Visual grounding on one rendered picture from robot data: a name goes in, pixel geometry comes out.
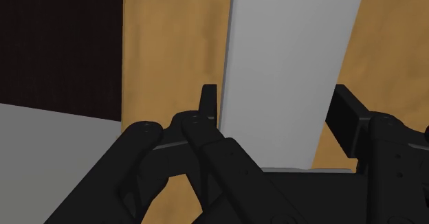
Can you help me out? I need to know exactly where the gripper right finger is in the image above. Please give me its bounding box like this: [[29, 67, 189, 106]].
[[324, 84, 429, 224]]

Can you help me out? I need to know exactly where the white flat slab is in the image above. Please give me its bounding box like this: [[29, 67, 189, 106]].
[[217, 0, 368, 170]]

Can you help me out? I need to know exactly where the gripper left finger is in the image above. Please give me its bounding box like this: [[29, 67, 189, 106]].
[[43, 84, 304, 224]]

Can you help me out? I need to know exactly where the wooden table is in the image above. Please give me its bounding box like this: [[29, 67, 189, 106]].
[[120, 0, 429, 224]]

